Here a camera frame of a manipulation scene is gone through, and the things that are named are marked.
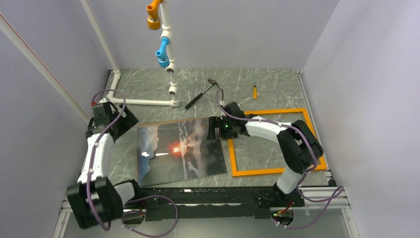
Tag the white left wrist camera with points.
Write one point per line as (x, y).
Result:
(97, 105)

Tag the aluminium table edge rail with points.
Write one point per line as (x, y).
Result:
(317, 178)

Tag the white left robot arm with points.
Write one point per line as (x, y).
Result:
(94, 200)

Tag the black claw hammer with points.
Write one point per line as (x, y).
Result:
(193, 101)

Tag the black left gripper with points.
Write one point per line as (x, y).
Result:
(129, 121)

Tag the orange pipe nozzle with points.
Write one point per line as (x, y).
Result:
(153, 19)

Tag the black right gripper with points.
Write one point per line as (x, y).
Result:
(214, 122)

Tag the blue pipe nozzle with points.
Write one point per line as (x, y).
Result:
(161, 53)

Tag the yellow handled screwdriver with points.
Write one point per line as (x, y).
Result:
(255, 91)

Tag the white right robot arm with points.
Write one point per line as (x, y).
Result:
(300, 148)

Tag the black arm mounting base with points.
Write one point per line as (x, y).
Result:
(212, 202)

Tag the orange picture frame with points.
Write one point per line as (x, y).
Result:
(269, 171)

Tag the white diagonal pole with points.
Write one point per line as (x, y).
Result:
(31, 56)

